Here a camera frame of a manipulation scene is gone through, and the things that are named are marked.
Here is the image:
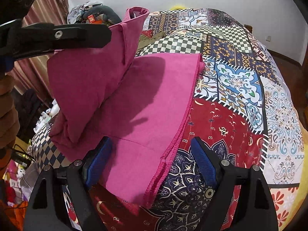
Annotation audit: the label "yellow round object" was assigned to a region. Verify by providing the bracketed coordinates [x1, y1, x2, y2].
[170, 5, 186, 10]

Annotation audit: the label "pile of clothes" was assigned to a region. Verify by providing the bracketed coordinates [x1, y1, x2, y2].
[67, 1, 103, 24]

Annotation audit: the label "pink pants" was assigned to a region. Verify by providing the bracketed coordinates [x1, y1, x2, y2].
[48, 7, 204, 208]

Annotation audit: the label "grey neck pillow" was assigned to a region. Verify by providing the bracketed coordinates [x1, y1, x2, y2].
[82, 5, 122, 24]

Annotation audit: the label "orange box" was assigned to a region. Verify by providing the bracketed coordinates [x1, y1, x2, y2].
[86, 15, 103, 24]

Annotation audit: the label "striped red curtain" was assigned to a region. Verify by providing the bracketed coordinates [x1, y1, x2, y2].
[8, 0, 68, 103]

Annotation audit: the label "patchwork patterned bedspread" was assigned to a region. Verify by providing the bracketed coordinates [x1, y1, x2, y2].
[29, 8, 307, 230]

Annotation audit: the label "olive green folded pants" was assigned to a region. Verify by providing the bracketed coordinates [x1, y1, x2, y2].
[137, 31, 166, 52]

